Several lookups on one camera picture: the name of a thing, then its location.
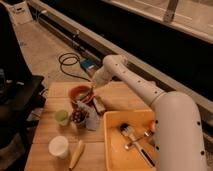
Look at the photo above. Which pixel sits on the brown rectangular block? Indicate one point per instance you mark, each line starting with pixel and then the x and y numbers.
pixel 99 106

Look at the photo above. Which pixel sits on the dark patterned cup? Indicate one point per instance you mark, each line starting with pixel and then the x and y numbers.
pixel 78 117

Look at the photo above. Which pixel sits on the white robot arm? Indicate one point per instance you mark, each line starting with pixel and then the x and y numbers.
pixel 156 106

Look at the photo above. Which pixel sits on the orange fruit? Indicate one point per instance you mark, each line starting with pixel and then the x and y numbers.
pixel 152 126

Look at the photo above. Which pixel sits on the blue box device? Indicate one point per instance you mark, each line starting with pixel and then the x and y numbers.
pixel 88 65

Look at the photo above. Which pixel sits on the yellow corn cob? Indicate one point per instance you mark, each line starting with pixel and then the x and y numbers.
pixel 77 153

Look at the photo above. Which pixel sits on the white cup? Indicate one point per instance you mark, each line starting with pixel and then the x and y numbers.
pixel 59 147

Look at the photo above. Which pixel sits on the green cup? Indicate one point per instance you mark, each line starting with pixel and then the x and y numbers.
pixel 62 117

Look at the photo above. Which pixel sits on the clear plastic bag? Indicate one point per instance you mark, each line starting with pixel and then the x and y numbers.
pixel 92 120

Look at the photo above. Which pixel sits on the red bowl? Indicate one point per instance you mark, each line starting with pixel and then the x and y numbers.
pixel 75 91

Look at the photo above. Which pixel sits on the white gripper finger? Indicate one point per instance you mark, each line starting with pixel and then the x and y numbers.
pixel 94 86

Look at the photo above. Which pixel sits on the black white dish brush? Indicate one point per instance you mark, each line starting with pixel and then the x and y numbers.
pixel 128 131

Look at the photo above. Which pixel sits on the yellow plastic bin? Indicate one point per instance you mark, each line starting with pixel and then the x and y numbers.
pixel 140 141

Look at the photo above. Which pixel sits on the metal spoon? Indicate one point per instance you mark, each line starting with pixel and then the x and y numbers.
pixel 130 144

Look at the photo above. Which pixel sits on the green pepper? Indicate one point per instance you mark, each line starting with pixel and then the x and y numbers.
pixel 83 95

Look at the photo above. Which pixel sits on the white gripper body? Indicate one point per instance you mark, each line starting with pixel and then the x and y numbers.
pixel 101 77

